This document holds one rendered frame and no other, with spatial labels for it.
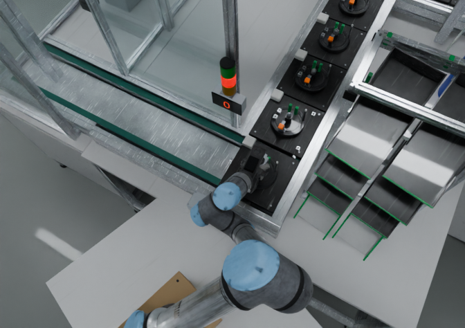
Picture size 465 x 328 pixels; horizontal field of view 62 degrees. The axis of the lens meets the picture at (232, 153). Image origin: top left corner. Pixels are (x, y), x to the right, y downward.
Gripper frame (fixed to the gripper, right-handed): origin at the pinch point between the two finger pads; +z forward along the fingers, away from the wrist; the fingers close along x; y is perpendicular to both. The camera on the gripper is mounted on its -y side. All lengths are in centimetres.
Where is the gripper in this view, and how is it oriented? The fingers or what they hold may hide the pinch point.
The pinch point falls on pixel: (261, 160)
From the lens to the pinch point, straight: 145.7
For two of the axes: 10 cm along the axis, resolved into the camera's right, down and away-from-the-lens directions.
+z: 3.6, -2.5, 9.0
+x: 8.7, 4.3, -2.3
